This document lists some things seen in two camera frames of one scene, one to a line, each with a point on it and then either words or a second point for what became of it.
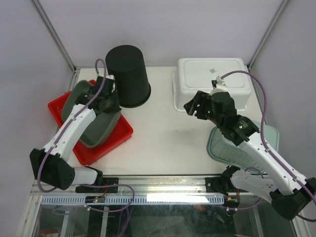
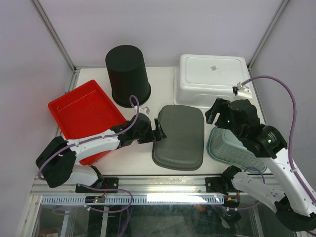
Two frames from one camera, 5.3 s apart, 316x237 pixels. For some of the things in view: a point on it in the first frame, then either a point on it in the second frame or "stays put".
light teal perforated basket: x=221 y=148 stays put
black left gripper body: x=113 y=105 → x=146 y=136
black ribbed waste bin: x=127 y=64 stays put
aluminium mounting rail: x=153 y=186 stays put
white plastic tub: x=196 y=74 stays put
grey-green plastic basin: x=102 y=126 → x=183 y=148
